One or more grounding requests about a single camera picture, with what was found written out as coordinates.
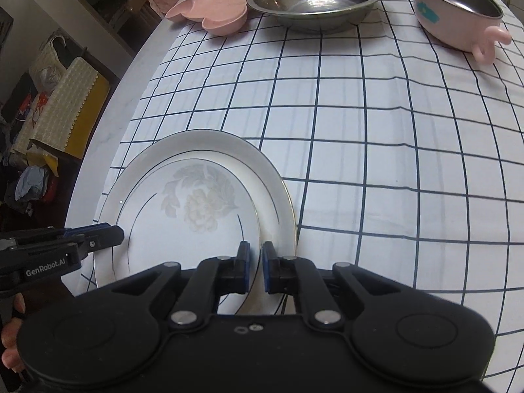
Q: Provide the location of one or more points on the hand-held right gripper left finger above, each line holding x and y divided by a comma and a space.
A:
245, 268

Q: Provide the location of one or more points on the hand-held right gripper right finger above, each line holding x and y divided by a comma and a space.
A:
268, 270

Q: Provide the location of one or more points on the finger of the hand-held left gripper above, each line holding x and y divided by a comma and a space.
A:
88, 228
104, 238

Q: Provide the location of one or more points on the white floral plate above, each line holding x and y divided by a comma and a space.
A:
184, 196

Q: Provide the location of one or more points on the person's left hand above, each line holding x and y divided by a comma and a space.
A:
11, 344

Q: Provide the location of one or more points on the pile of clothes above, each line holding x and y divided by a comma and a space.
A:
30, 184

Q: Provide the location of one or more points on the yellow cushioned chair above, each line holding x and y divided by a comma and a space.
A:
77, 98

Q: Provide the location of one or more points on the white checked tablecloth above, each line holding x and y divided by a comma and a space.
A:
368, 131

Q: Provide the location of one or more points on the beige bag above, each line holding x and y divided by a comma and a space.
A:
49, 55

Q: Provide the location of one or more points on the wooden chair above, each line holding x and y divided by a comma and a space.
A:
127, 12

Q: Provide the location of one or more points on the pink cat-shaped plate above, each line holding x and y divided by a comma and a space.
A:
204, 12

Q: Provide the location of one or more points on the pink pot with steel interior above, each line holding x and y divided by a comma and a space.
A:
446, 28

